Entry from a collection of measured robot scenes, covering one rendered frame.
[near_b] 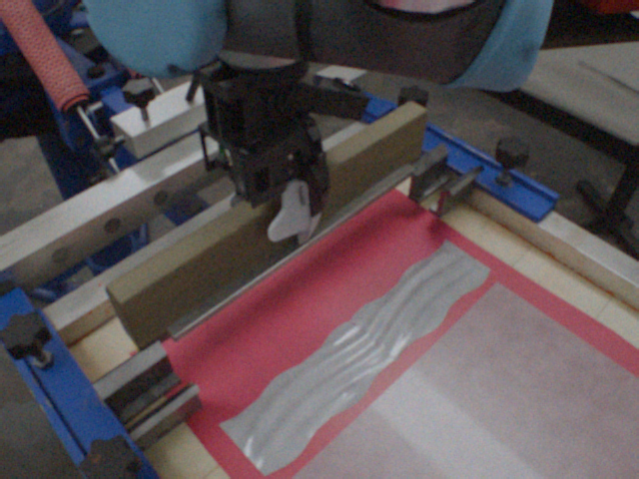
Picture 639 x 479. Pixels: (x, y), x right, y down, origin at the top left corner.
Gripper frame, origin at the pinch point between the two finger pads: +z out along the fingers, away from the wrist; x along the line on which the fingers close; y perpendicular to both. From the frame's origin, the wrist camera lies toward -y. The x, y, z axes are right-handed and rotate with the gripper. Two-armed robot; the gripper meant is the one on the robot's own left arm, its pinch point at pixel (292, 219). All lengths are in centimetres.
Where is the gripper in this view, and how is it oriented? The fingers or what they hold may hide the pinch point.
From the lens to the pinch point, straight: 57.0
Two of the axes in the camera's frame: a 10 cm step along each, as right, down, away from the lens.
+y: -7.2, 5.0, -4.7
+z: 0.0, 6.8, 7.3
